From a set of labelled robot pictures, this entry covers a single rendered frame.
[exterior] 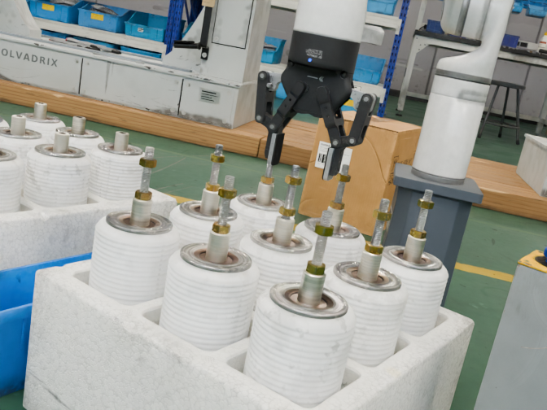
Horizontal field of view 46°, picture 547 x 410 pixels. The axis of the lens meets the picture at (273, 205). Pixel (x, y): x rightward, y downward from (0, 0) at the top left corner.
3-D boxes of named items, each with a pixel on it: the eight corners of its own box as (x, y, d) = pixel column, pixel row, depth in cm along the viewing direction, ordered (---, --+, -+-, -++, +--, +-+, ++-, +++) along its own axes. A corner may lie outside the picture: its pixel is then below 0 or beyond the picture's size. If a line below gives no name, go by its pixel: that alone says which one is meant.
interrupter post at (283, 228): (285, 241, 78) (290, 215, 77) (294, 248, 76) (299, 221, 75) (267, 240, 77) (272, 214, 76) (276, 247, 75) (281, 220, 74)
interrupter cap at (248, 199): (230, 204, 89) (231, 199, 89) (244, 194, 97) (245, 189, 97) (282, 217, 88) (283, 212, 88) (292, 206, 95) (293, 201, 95)
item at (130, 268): (176, 368, 79) (198, 231, 75) (114, 394, 71) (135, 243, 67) (124, 337, 84) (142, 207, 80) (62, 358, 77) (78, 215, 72)
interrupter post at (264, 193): (252, 205, 92) (256, 182, 91) (256, 202, 94) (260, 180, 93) (269, 209, 91) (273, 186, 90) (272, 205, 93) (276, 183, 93)
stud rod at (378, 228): (365, 265, 69) (381, 199, 68) (365, 263, 70) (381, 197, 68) (374, 268, 69) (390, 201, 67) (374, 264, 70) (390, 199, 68)
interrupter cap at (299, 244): (293, 233, 82) (295, 228, 81) (322, 256, 75) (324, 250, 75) (239, 232, 78) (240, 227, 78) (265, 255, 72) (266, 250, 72)
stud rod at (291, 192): (278, 225, 76) (290, 164, 74) (285, 225, 77) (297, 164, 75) (282, 228, 75) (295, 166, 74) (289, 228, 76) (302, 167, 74)
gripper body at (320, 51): (279, 20, 68) (264, 107, 71) (354, 34, 65) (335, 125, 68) (304, 26, 75) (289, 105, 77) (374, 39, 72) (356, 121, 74)
